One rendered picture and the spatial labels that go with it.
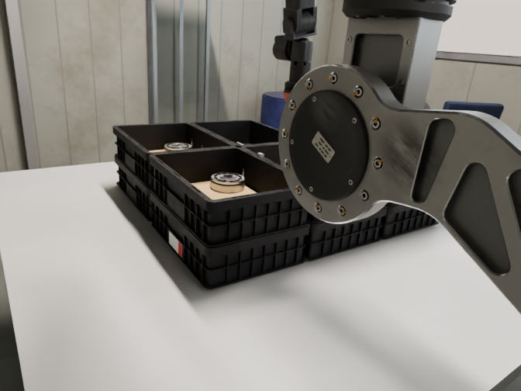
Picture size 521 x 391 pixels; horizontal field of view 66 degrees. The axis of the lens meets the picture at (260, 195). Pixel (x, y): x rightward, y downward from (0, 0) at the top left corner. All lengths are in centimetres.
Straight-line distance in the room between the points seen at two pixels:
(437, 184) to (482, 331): 65
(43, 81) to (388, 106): 279
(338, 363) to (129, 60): 273
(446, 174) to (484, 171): 3
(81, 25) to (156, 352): 258
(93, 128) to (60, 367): 251
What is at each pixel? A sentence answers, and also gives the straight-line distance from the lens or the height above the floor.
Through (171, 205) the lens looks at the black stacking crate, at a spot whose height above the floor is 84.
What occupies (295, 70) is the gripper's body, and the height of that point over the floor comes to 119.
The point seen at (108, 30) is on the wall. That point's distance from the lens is 316.
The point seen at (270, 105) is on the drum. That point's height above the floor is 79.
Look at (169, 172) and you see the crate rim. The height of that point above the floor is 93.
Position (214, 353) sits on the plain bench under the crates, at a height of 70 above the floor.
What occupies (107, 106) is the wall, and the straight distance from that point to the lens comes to 319.
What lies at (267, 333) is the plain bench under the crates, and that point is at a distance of 86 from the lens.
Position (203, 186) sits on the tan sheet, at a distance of 123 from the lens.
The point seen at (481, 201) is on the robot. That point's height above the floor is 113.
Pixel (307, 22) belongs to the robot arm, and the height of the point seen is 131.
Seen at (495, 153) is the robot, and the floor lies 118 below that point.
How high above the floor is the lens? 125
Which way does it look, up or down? 21 degrees down
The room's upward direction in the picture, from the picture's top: 5 degrees clockwise
